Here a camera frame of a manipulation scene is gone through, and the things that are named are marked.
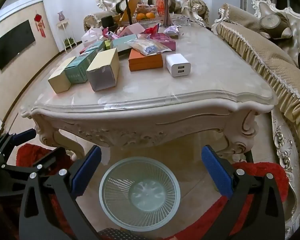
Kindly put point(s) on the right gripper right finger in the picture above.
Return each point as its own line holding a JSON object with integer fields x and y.
{"x": 265, "y": 219}

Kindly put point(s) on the white mesh trash basket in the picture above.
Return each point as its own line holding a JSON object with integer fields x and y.
{"x": 139, "y": 194}

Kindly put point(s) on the magenta flat box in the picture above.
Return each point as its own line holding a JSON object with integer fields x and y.
{"x": 164, "y": 40}

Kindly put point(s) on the pink cardboard box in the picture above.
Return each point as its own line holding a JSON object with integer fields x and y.
{"x": 135, "y": 28}

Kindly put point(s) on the wall mounted black television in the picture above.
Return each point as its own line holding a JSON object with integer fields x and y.
{"x": 14, "y": 42}

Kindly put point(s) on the pale yellow box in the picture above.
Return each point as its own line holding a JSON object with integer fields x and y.
{"x": 58, "y": 80}

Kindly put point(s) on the cream box silver end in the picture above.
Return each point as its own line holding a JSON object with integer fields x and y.
{"x": 104, "y": 70}

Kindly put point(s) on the red fuzzy left sleeve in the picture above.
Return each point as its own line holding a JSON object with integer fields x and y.
{"x": 10, "y": 205}

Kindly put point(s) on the teal green carton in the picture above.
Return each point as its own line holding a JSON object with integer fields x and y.
{"x": 76, "y": 70}

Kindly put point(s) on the fruit plate with oranges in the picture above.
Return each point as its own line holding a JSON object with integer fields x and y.
{"x": 145, "y": 12}

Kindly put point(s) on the ornate cream coffee table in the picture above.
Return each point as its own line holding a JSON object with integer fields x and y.
{"x": 147, "y": 108}

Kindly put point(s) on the orange box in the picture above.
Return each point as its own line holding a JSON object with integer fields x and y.
{"x": 138, "y": 62}

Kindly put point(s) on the beige fringed sofa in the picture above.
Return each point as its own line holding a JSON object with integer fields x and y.
{"x": 277, "y": 63}

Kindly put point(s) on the clear snack wrapper pack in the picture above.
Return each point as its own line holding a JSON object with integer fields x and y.
{"x": 148, "y": 47}

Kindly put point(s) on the white side table vase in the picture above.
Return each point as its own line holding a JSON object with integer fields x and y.
{"x": 65, "y": 32}

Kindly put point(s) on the red fuzzy sleeve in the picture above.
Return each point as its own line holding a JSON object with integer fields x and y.
{"x": 235, "y": 211}
{"x": 10, "y": 205}

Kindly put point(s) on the red fuzzy right sleeve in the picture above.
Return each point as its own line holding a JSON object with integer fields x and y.
{"x": 235, "y": 211}

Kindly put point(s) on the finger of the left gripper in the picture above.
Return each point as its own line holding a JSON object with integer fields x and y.
{"x": 23, "y": 137}

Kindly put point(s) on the red chinese knot decoration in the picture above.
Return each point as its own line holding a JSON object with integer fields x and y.
{"x": 40, "y": 24}

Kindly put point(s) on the white usb charger block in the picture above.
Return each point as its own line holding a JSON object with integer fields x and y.
{"x": 177, "y": 65}

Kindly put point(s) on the purple foil snack bag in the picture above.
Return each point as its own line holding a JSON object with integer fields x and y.
{"x": 172, "y": 31}

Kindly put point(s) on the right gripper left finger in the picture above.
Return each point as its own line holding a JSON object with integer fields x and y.
{"x": 66, "y": 185}

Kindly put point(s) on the round cushion on sofa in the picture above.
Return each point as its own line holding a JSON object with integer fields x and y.
{"x": 275, "y": 26}

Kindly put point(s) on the red snack bag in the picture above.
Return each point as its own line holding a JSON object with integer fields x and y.
{"x": 152, "y": 30}

